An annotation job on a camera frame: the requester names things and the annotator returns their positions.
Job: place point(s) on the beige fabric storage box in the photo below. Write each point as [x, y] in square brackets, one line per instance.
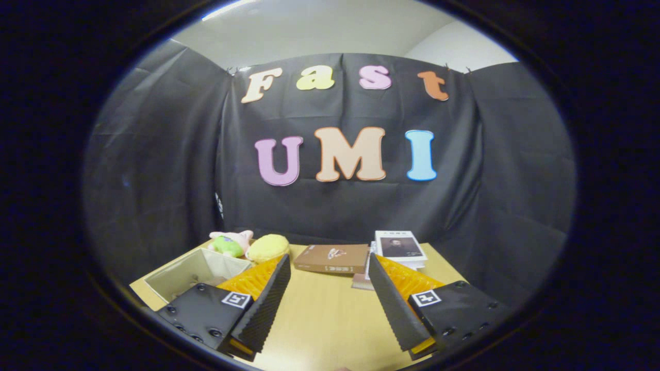
[201, 265]

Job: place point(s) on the pink book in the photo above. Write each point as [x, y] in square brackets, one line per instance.
[361, 282]

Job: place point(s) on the yellow plush toy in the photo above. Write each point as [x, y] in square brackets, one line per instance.
[268, 248]

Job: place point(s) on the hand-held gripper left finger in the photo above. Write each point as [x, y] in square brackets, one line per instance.
[263, 309]

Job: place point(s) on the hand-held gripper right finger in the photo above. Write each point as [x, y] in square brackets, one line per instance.
[394, 309]

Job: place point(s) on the pink and green plush toy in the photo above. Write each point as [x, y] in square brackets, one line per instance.
[229, 245]

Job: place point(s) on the brown book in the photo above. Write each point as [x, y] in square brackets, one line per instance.
[332, 257]

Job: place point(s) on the white book with portrait cover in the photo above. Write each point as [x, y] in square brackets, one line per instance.
[399, 247]

